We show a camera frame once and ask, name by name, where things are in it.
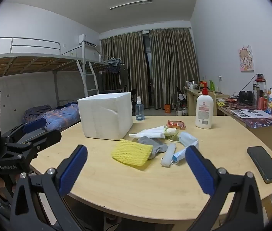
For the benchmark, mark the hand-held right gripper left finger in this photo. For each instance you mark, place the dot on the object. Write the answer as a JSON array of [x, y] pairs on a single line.
[[74, 168]]

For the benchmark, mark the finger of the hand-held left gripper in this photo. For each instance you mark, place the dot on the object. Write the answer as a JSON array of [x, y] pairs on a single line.
[[33, 125], [47, 137]]

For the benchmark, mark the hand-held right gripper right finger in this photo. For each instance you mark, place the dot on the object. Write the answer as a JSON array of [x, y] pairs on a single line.
[[199, 170]]

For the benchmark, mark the blue face mask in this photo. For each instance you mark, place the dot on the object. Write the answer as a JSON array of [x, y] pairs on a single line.
[[187, 139]]

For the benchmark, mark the white foam tube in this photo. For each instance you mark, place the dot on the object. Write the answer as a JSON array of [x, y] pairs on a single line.
[[168, 155]]

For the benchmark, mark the green white foam net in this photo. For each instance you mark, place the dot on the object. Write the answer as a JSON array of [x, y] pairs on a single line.
[[170, 132]]

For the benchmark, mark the grey sock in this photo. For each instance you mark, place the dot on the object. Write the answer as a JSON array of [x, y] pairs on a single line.
[[156, 146]]

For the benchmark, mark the white foam box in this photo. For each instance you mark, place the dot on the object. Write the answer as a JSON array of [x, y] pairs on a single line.
[[102, 118]]

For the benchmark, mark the yellow foam net sleeve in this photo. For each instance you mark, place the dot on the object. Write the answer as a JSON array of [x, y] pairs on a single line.
[[131, 151]]

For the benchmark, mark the blue patterned quilt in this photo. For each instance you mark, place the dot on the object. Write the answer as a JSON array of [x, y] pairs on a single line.
[[59, 115]]

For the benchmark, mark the red snack packet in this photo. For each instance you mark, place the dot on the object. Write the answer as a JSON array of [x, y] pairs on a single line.
[[175, 124]]

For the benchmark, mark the grey metal bunk bed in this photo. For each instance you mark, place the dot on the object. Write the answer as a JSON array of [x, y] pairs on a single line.
[[92, 57], [30, 65]]

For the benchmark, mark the white lotion pump bottle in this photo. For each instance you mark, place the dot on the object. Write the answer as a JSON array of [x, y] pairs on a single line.
[[204, 110]]

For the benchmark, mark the black smartphone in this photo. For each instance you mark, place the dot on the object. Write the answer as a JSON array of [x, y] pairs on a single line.
[[264, 163]]

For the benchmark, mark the orange container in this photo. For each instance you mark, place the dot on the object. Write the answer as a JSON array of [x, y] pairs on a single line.
[[167, 109]]

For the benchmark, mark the light wooden cabinet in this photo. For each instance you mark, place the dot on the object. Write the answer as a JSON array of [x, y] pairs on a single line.
[[190, 101]]

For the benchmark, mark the light wooden desk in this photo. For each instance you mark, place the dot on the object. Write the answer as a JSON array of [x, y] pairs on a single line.
[[265, 136]]

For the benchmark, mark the printed paper sheet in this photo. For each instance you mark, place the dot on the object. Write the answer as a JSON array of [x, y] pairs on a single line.
[[251, 113]]

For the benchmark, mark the printed desk mat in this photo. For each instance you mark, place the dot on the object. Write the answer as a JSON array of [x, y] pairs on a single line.
[[260, 122]]

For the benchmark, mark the clear blue spray bottle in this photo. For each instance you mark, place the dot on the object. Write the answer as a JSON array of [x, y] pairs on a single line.
[[139, 113]]

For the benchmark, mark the black headphones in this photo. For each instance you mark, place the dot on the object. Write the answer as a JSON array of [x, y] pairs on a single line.
[[246, 97]]

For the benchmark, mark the black folding chair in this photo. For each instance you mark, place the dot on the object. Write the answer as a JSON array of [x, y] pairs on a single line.
[[133, 98]]

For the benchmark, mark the hanging dark clothes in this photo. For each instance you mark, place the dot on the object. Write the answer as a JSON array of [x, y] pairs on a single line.
[[122, 73]]

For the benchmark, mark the white air conditioner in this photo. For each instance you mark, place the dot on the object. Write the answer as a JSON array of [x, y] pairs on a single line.
[[86, 40]]

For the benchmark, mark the red capped bottle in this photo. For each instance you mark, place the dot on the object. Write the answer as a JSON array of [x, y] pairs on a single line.
[[259, 86]]

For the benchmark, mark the brown curtain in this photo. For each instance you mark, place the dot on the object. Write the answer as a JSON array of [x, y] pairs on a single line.
[[174, 67], [126, 69]]

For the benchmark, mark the ceiling tube light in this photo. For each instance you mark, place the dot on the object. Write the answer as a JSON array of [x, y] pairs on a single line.
[[131, 4]]

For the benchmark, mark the pink cartoon wall poster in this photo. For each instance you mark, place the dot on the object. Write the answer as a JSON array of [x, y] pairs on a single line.
[[246, 59]]

